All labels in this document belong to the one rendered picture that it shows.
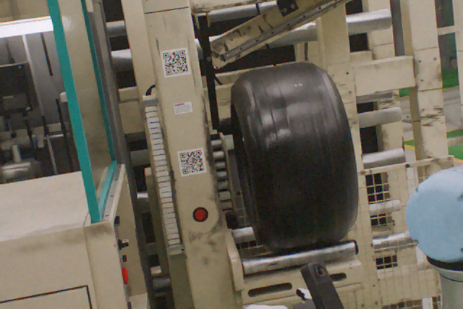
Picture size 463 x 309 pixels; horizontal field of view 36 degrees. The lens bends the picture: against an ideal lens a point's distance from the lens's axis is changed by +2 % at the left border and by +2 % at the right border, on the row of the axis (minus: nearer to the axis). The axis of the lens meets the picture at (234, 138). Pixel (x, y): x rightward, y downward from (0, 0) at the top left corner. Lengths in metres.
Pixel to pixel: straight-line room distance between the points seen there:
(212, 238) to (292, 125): 0.44
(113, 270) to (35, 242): 0.16
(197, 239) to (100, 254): 0.71
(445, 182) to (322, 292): 0.40
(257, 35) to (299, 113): 0.58
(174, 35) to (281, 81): 0.33
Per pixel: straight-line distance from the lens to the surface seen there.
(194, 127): 2.01
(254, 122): 1.89
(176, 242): 2.10
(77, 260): 1.42
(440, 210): 1.02
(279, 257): 2.06
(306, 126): 1.88
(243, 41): 2.40
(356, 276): 2.10
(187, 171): 2.03
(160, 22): 1.98
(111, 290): 1.44
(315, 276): 1.32
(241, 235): 2.31
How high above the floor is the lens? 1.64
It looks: 11 degrees down
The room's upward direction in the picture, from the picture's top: 9 degrees counter-clockwise
